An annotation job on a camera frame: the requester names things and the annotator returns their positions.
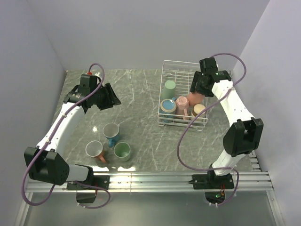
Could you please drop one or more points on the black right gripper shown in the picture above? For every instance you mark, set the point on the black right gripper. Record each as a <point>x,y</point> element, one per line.
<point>195,87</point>

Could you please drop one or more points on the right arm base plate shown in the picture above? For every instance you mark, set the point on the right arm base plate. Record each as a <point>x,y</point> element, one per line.
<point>211,181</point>

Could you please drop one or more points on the orange mug grey interior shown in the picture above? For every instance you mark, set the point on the orange mug grey interior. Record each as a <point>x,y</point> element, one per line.
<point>94,149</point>

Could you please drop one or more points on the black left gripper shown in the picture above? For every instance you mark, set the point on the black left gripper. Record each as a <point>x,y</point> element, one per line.
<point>111,98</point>

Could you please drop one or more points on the white wire dish rack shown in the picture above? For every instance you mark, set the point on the white wire dish rack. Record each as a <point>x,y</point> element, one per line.
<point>182,74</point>

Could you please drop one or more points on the coral pink tumbler cup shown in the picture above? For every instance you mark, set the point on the coral pink tumbler cup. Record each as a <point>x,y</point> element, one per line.
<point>194,98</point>

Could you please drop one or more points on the green tumbler cup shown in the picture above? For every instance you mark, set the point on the green tumbler cup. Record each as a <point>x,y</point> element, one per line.
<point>168,91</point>

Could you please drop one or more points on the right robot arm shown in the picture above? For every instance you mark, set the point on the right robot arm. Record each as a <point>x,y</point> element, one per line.
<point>245,130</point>

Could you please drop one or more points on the steel and brown cup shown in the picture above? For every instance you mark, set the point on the steel and brown cup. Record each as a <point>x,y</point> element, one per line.
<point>196,110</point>

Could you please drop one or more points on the blue butterfly mug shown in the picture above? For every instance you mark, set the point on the blue butterfly mug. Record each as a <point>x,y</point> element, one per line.
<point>167,109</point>

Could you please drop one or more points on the small green cup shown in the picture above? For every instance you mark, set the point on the small green cup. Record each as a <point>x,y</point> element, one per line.
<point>122,151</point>

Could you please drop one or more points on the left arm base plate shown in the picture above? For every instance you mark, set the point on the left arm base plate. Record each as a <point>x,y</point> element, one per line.
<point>101,181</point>

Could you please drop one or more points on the pink faceted mug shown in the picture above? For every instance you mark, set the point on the pink faceted mug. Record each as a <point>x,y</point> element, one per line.
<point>182,110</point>

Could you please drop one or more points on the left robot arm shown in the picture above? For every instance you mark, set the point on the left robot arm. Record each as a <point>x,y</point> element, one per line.
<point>45,161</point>

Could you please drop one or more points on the blue mug grey interior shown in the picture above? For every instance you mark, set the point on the blue mug grey interior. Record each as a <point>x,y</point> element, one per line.
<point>111,132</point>

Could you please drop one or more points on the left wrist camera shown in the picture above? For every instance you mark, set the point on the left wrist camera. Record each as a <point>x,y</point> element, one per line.
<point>96,76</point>

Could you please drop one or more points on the aluminium rail frame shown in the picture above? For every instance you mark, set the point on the aluminium rail frame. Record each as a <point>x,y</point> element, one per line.
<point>153,190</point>

